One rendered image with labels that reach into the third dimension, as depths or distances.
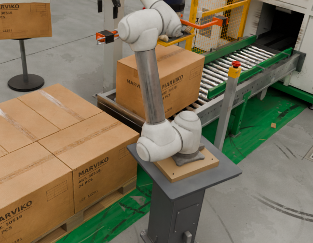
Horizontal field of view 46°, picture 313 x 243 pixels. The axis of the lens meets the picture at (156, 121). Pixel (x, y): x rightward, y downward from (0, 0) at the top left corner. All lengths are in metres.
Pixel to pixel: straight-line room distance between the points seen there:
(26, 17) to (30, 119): 1.45
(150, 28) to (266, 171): 2.10
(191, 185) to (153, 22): 0.87
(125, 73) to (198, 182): 1.10
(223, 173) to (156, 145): 0.48
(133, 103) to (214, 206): 1.02
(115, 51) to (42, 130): 1.46
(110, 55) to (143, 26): 2.20
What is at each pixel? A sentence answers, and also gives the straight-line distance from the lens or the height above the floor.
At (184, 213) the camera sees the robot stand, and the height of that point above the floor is 0.41.
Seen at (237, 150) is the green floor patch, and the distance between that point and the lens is 3.65.
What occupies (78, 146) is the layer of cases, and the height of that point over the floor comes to 0.54.
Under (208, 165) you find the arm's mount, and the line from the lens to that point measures 2.12.
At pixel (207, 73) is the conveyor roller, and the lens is 3.76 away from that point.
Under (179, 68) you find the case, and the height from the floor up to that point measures 0.95.
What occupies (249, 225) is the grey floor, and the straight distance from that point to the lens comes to 2.97.
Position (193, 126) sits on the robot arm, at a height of 1.03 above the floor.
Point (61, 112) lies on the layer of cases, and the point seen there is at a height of 0.54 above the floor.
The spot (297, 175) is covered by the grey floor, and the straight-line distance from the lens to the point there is 3.58.
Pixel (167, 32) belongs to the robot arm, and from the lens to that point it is 1.84.
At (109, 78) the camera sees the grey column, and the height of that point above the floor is 0.27.
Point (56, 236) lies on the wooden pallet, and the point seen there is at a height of 0.02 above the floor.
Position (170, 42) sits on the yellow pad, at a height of 1.15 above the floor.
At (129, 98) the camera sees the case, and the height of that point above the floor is 0.69.
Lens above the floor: 2.11
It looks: 33 degrees down
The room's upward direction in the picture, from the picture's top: 6 degrees clockwise
